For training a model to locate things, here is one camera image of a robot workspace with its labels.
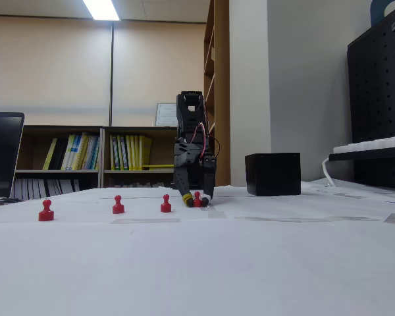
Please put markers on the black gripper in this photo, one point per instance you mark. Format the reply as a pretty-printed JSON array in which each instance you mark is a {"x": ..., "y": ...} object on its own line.
[{"x": 188, "y": 160}]

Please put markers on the red pawn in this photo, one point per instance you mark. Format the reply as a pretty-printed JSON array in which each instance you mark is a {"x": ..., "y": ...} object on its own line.
[
  {"x": 118, "y": 208},
  {"x": 165, "y": 207},
  {"x": 197, "y": 200},
  {"x": 46, "y": 214}
]

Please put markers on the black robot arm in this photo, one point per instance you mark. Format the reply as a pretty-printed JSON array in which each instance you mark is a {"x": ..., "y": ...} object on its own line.
[{"x": 189, "y": 125}]

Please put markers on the black square bin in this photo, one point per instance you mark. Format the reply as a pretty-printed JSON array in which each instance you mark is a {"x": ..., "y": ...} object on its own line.
[{"x": 273, "y": 174}]

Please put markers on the flat yellow folder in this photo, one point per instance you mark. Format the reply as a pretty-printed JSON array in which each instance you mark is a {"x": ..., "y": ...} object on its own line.
[{"x": 158, "y": 166}]

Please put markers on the framed white certificate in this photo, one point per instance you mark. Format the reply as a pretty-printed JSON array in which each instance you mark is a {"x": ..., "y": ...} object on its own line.
[{"x": 166, "y": 115}]

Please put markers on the white paper table covering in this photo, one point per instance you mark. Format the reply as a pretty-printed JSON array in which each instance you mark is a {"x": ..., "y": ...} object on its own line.
[{"x": 197, "y": 263}]

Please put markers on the low wooden bookshelf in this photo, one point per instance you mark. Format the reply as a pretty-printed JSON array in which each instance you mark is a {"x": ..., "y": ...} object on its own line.
[
  {"x": 62, "y": 129},
  {"x": 125, "y": 130}
]

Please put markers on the tall wooden bookshelf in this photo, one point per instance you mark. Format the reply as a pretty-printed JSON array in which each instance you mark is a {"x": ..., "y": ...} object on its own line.
[{"x": 221, "y": 66}]

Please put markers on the slanted yellow book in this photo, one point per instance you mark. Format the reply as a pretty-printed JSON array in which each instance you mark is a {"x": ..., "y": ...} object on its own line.
[{"x": 50, "y": 154}]

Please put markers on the white power strip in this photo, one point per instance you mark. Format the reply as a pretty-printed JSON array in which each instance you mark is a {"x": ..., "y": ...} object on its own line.
[{"x": 375, "y": 144}]

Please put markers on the black pegboard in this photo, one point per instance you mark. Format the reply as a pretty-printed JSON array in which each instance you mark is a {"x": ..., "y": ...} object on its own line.
[{"x": 375, "y": 98}]

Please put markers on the black laptop screen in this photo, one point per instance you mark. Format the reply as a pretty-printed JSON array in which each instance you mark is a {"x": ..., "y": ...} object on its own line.
[{"x": 0, "y": 154}]

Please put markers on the ceiling light panel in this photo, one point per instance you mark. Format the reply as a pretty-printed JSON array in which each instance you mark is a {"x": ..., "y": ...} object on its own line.
[{"x": 101, "y": 10}]

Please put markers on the dark blue rounded object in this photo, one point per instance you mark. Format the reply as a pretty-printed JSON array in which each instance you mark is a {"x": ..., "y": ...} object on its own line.
[{"x": 378, "y": 11}]

